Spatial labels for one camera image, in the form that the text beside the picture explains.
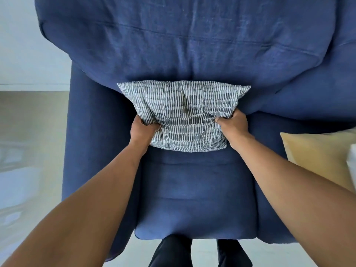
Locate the person's right hand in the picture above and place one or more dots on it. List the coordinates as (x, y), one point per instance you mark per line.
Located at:
(235, 126)

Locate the person's left hand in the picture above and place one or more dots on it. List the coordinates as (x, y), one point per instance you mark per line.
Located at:
(141, 132)

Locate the person's left thumb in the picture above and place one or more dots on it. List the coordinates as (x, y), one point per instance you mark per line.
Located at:
(154, 127)

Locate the person's right thumb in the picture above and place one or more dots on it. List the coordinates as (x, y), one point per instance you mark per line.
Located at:
(222, 121)

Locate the grey white patterned cushion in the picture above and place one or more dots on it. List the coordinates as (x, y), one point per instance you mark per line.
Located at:
(185, 113)

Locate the person's right forearm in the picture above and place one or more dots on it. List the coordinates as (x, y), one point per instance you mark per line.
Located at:
(300, 202)

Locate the person's left forearm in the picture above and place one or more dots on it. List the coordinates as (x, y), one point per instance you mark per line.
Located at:
(83, 208)

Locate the blue fabric sofa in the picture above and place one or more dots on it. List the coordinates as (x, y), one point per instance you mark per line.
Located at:
(194, 80)

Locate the yellow cushion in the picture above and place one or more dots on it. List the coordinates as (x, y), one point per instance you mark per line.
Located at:
(319, 155)

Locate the person's black trouser legs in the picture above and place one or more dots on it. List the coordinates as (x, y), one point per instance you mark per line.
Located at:
(194, 251)

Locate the white object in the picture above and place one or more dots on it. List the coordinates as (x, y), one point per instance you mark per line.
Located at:
(351, 164)

